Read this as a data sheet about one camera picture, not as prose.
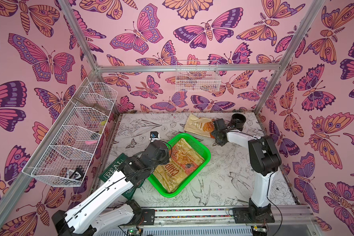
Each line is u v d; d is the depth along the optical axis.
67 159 0.66
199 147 0.92
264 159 0.53
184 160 0.90
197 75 0.95
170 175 0.82
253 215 0.65
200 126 1.09
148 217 0.73
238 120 0.97
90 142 0.73
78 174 0.63
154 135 0.62
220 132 0.80
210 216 0.75
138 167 0.47
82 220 0.38
